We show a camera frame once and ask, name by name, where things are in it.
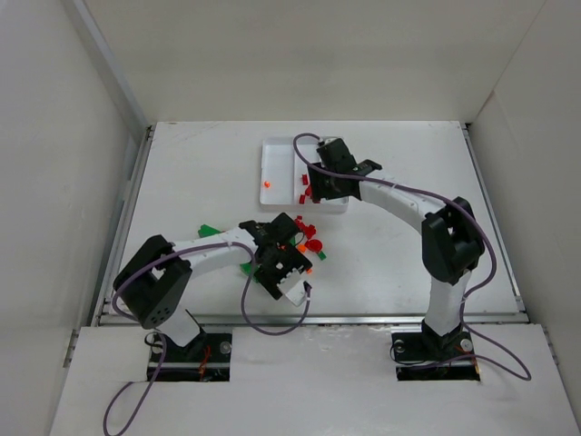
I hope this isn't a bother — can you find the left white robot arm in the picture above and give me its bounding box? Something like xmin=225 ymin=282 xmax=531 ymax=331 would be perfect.
xmin=111 ymin=213 xmax=312 ymax=360

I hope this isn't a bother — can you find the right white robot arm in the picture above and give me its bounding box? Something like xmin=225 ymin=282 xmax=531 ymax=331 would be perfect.
xmin=308 ymin=138 xmax=485 ymax=364

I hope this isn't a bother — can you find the green arch lego brick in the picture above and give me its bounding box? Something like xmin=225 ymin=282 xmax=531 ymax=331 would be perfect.
xmin=240 ymin=263 xmax=260 ymax=282

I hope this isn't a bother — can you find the red round dome lego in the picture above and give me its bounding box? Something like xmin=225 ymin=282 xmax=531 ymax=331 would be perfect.
xmin=305 ymin=239 xmax=323 ymax=253

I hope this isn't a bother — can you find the white three-compartment tray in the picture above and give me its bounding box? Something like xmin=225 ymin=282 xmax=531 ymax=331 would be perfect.
xmin=259 ymin=136 xmax=349 ymax=213

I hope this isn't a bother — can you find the green red long lego assembly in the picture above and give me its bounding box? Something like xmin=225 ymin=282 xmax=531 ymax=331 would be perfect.
xmin=197 ymin=224 xmax=224 ymax=238

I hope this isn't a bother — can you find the aluminium rail front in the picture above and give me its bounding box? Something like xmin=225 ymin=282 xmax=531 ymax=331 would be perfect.
xmin=94 ymin=312 xmax=529 ymax=326

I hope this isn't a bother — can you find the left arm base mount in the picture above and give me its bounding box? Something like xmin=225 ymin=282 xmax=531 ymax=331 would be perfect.
xmin=143 ymin=332 xmax=232 ymax=382

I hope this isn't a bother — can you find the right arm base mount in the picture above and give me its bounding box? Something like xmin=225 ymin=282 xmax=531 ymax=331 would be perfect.
xmin=389 ymin=332 xmax=480 ymax=382

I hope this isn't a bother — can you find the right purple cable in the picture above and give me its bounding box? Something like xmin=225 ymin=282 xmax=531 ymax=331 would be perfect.
xmin=292 ymin=132 xmax=532 ymax=382

